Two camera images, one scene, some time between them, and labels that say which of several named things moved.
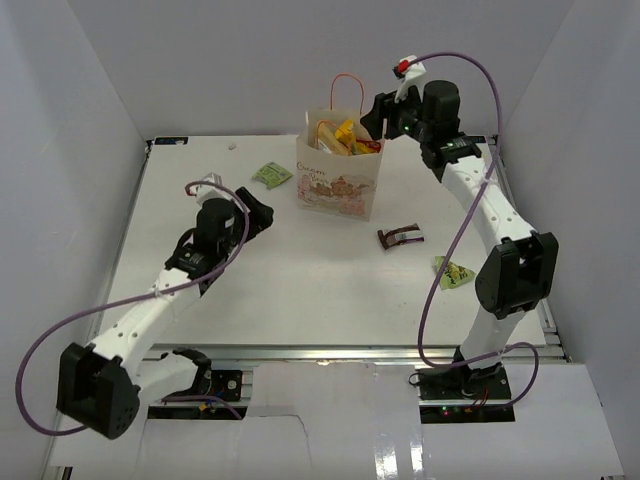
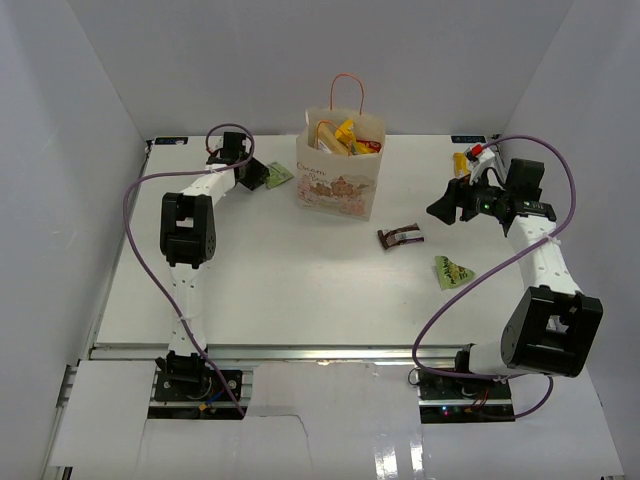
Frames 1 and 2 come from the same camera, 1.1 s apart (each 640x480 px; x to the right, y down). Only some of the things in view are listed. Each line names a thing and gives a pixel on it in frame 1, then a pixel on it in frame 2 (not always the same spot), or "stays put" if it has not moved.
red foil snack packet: (370, 143) stays put
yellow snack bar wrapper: (346, 133) stays put
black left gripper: (259, 216) to (258, 171)
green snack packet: (271, 175) stays put
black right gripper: (387, 108) to (459, 192)
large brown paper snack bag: (329, 135) stays put
